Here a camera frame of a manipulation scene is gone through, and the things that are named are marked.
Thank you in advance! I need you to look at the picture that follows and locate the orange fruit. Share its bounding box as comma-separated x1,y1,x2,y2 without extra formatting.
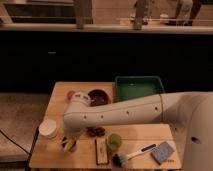
67,90,75,100

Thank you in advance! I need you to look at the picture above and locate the wooden table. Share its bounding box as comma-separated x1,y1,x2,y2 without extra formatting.
30,82,175,169

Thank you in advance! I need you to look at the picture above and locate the white black dish brush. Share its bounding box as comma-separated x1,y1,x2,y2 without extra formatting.
112,144,156,167

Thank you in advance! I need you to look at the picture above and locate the white round container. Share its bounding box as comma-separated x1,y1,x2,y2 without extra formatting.
39,119,57,138

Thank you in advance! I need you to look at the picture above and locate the green plastic cup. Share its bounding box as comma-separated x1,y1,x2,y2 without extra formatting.
106,133,122,151

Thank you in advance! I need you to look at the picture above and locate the brown rectangular block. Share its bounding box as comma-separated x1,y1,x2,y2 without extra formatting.
95,138,109,165

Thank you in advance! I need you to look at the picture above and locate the metal cup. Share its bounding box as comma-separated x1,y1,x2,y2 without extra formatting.
61,137,76,152

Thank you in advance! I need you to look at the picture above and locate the yellow banana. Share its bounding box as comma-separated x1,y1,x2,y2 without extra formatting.
65,139,75,151

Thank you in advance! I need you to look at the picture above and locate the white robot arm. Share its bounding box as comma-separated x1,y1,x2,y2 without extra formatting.
63,92,213,171

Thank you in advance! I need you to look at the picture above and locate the green plastic tray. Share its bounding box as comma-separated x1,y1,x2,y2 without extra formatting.
115,76,165,102

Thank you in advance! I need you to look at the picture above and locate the brown grape bunch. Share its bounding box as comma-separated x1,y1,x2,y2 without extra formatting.
87,127,105,137

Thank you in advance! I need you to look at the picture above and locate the dark red bowl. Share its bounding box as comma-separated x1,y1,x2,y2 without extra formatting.
88,89,109,106

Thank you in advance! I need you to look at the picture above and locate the blue sponge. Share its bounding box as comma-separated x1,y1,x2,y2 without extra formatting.
151,141,174,165

